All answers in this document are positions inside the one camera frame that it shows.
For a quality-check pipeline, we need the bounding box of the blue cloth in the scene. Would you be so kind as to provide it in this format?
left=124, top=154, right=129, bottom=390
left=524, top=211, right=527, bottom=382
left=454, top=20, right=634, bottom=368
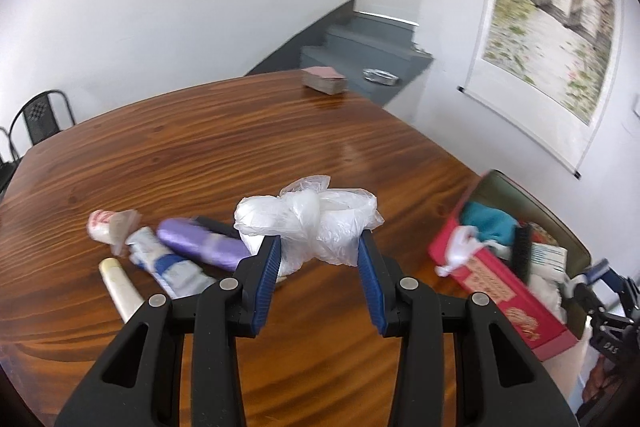
left=459, top=202, right=518, bottom=246

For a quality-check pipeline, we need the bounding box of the hanging scroll painting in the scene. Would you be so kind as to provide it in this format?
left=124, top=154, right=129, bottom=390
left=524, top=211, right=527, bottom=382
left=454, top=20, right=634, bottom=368
left=461, top=0, right=624, bottom=173

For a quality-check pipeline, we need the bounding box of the red white bandage roll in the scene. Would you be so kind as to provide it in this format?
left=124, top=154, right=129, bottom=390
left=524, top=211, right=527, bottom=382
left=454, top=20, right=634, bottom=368
left=86, top=209, right=141, bottom=257

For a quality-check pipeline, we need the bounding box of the purple garbage bag roll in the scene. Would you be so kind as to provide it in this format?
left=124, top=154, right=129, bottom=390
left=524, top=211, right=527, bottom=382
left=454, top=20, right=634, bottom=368
left=156, top=218, right=252, bottom=272

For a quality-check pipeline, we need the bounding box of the grey staircase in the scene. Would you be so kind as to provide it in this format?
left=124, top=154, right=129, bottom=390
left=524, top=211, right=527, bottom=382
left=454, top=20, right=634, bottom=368
left=250, top=0, right=433, bottom=106

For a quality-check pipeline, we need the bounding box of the white cotton wad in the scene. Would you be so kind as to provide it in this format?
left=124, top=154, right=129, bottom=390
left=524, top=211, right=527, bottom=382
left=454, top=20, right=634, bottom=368
left=527, top=274, right=566, bottom=324

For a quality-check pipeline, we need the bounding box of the black metal chair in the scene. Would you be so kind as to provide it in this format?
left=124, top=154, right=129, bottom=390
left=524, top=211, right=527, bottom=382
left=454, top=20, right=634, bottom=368
left=8, top=89, right=77, bottom=156
left=0, top=127, right=20, bottom=198

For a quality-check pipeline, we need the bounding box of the white plastic bag bundle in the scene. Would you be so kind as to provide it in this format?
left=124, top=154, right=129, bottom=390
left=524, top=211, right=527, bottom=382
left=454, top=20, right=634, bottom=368
left=233, top=174, right=384, bottom=280

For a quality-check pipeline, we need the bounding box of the black metal chair far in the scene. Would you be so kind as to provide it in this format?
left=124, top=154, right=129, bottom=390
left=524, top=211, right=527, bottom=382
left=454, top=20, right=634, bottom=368
left=8, top=89, right=77, bottom=156

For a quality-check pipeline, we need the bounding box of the black metal chair near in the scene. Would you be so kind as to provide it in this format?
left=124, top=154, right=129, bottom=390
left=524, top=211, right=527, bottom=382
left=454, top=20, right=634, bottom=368
left=0, top=127, right=20, bottom=198

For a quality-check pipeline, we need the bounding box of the foil tray on stairs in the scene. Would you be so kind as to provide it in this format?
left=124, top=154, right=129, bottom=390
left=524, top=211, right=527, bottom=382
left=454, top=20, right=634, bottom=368
left=362, top=68, right=399, bottom=86

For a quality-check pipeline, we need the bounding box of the white blue tube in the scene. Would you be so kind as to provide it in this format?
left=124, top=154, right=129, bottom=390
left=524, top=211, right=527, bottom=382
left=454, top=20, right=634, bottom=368
left=126, top=227, right=216, bottom=299

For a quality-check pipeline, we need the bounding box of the white blue printed packet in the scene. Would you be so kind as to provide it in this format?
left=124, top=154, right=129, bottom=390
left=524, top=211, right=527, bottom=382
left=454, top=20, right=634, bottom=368
left=529, top=243, right=567, bottom=283

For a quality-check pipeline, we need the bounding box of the cream tube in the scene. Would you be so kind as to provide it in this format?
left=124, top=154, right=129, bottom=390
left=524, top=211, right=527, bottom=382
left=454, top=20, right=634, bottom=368
left=99, top=258, right=143, bottom=323

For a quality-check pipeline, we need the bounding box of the pink card deck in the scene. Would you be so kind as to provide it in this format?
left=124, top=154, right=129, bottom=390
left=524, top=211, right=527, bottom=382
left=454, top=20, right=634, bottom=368
left=302, top=66, right=347, bottom=95

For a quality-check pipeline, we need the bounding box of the red green storage tin box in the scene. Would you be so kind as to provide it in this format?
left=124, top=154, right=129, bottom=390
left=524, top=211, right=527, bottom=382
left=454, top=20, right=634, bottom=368
left=428, top=170, right=591, bottom=361

